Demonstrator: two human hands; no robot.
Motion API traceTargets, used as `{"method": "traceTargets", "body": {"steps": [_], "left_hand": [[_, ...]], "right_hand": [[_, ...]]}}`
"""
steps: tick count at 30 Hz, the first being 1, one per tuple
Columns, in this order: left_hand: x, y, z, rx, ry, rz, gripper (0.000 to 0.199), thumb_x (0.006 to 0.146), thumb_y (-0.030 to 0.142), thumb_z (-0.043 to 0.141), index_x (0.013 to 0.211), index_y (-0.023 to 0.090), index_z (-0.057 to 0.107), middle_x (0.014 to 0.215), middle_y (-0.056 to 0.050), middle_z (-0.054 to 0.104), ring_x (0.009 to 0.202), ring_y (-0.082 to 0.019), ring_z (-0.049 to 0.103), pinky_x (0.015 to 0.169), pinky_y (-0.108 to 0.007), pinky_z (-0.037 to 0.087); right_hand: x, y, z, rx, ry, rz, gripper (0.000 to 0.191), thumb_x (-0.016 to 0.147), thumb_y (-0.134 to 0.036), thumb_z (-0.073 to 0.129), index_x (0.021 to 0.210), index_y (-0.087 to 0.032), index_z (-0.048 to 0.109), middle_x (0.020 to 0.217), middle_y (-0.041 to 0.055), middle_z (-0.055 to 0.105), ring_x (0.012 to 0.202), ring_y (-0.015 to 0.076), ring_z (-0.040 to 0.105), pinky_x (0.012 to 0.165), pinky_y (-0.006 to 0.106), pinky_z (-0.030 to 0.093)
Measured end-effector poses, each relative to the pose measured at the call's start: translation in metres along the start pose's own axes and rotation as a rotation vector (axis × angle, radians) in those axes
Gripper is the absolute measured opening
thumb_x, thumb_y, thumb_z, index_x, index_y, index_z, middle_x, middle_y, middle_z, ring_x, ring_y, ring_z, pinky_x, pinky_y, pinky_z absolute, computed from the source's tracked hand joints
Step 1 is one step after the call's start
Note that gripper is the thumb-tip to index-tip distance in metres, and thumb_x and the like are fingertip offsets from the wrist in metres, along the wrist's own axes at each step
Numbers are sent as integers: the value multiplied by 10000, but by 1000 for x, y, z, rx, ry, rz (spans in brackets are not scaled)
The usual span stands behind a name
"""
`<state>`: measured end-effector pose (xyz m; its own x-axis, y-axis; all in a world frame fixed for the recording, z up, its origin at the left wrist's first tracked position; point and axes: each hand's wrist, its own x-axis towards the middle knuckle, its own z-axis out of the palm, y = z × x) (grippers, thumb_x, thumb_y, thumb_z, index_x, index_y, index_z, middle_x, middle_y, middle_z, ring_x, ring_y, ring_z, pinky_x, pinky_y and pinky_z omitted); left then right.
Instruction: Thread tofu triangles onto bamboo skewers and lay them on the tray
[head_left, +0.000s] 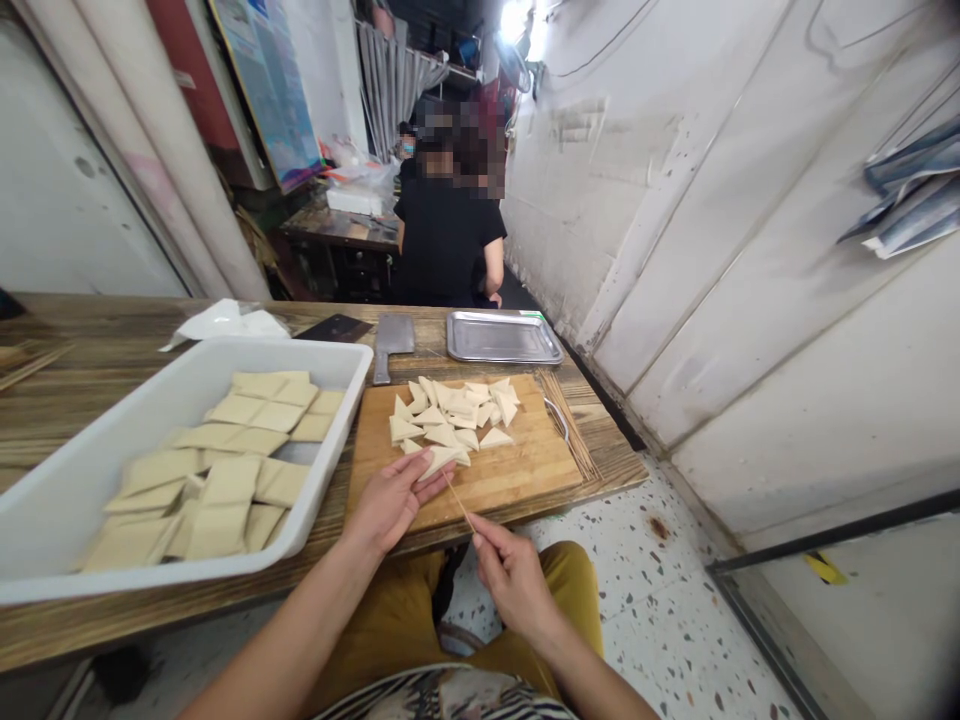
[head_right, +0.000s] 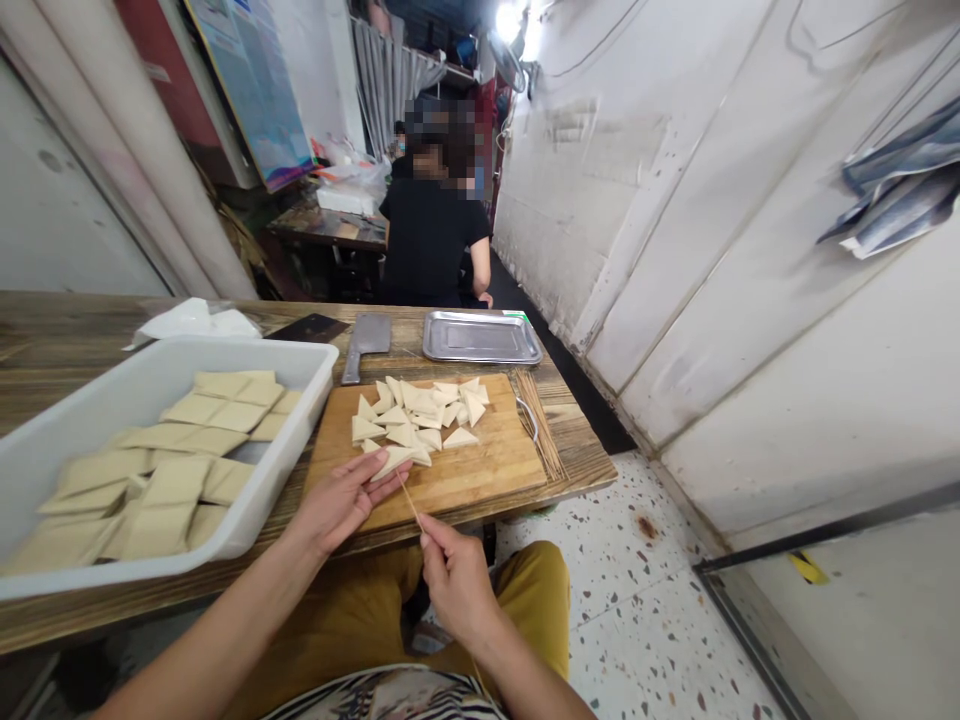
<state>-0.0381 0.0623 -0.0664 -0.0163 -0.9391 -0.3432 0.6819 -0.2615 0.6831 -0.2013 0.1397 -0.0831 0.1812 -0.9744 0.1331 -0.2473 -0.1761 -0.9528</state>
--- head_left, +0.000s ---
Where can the person's left hand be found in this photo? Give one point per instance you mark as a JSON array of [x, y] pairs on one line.
[[379, 506]]

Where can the person's right hand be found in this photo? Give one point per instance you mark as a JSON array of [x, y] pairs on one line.
[[517, 581]]

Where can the single tofu triangle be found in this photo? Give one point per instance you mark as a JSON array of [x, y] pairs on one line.
[[441, 461]]

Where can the thin bamboo skewer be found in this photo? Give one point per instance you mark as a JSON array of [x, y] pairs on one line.
[[459, 501]]

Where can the person's legs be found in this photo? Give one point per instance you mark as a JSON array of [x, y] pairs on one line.
[[390, 615]]

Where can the wooden cutting board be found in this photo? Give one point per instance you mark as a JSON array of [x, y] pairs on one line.
[[517, 469]]

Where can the pile of cut tofu triangles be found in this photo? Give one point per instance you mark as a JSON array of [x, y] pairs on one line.
[[450, 412]]

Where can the person's body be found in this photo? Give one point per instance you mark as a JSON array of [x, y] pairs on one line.
[[450, 694]]

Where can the pile of square tofu sheets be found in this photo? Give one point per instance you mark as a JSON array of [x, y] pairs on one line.
[[225, 487]]

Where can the bundle of bamboo skewers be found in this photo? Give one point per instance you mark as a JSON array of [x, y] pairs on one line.
[[574, 431]]

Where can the steel cleaver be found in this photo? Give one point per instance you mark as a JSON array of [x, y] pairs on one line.
[[394, 337]]

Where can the dark rectangular blade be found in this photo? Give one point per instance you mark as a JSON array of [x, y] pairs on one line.
[[334, 328]]

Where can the stainless steel tray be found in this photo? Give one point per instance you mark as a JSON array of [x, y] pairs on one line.
[[501, 337]]

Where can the crumpled white plastic bag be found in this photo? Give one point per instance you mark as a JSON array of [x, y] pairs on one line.
[[225, 321]]

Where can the dark cluttered side table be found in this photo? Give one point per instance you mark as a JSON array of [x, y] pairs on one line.
[[337, 255]]

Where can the white foam box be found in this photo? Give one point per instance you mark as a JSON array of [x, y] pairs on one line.
[[354, 199]]

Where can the yellow black tape piece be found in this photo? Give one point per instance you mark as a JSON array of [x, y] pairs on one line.
[[825, 568]]

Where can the white plastic tub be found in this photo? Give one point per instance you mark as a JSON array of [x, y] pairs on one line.
[[67, 480]]

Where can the wooden table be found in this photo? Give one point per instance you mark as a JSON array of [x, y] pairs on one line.
[[90, 360]]

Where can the black metal bar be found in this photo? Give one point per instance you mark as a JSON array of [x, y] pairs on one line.
[[840, 536]]

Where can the bamboo sticks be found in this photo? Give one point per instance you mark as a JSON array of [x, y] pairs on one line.
[[30, 364]]

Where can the grey curtain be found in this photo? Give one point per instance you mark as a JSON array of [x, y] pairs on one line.
[[394, 82]]

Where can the white pipes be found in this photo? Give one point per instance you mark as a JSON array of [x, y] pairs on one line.
[[165, 135]]

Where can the blue poster board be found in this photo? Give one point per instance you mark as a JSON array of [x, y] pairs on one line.
[[266, 90]]

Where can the hanging blue grey cloths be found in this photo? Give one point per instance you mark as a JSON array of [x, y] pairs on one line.
[[911, 195]]

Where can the wall fan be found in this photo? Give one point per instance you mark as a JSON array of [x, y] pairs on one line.
[[517, 67]]

